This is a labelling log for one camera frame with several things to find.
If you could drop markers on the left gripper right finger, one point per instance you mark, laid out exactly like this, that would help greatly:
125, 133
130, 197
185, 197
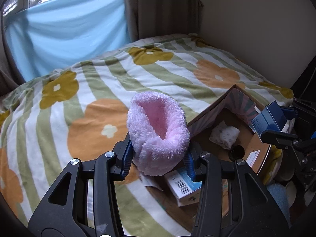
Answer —
233, 201

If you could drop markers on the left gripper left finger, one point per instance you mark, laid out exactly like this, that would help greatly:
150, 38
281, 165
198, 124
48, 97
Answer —
82, 199

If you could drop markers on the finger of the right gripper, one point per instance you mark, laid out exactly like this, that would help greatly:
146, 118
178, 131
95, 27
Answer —
289, 112
274, 137

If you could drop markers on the small dark blue box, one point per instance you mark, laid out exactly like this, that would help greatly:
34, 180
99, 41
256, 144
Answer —
271, 118

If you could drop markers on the white patterned pouch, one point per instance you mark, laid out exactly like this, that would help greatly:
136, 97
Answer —
224, 135

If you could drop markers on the pink cardboard box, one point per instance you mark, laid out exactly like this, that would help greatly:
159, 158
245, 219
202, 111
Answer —
237, 108

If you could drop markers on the white and blue box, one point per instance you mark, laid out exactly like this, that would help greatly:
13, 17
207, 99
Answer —
185, 191

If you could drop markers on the pink fluffy sock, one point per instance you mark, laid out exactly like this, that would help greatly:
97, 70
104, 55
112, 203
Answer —
158, 132

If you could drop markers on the floral striped blanket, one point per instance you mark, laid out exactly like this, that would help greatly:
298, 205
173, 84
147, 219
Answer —
80, 112

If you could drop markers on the light blue window cloth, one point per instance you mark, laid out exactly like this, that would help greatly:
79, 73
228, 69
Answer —
59, 33

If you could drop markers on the brown right curtain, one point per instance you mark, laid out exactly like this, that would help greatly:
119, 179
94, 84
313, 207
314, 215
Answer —
148, 18

